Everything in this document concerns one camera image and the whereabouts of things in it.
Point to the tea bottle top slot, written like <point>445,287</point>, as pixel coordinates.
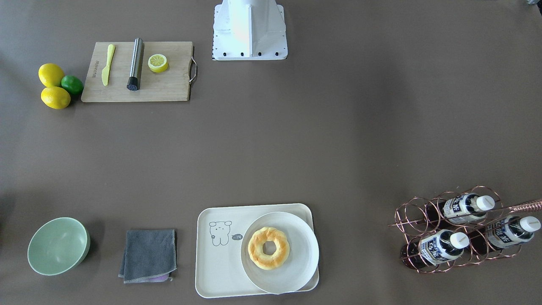
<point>463,209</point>

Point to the tea bottle slot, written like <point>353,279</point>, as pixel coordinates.
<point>463,209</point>
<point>504,233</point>
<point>438,248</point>

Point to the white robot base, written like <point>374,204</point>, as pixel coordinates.
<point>249,30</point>

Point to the cream tray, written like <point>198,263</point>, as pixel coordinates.
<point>220,234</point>

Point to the tea bottle front slot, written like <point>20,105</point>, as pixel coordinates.
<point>438,248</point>

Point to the glazed donut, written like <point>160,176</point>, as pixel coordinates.
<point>257,253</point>

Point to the white plate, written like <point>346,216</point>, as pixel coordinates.
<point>300,266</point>

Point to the wooden cutting board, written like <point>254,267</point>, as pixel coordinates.
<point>171,85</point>

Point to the half lemon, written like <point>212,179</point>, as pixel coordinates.
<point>158,63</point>

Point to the steel muddler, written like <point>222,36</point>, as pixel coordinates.
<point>133,83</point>

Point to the grey folded cloth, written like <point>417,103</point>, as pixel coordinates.
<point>149,256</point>

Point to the yellow plastic knife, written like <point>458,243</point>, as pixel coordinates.
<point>105,74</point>

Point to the green lime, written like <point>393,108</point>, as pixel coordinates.
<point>72,84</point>

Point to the lower yellow lemon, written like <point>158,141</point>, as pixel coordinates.
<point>55,97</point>

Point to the yellow lemon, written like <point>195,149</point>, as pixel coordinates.
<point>51,75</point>
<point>55,97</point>

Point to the green bowl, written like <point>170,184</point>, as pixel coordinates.
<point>58,246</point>

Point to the upper yellow lemon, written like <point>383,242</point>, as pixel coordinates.
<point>51,75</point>

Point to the copper wire bottle rack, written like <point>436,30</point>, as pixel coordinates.
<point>411,218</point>

